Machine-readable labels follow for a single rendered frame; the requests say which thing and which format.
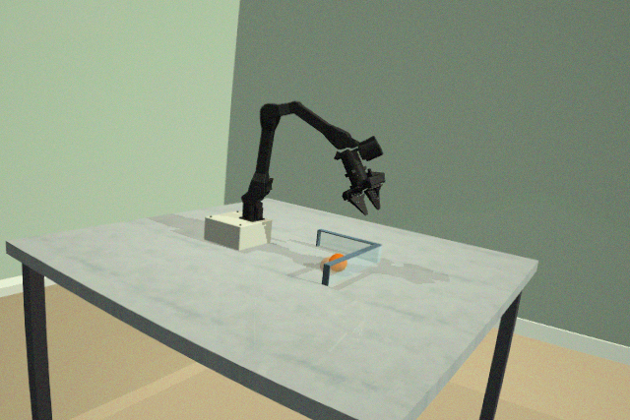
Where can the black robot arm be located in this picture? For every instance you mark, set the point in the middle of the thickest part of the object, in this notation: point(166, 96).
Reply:
point(270, 115)

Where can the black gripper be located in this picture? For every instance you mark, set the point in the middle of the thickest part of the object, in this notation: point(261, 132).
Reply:
point(359, 182)

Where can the clear glass corner walls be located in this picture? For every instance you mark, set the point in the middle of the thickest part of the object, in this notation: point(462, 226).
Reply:
point(347, 246)

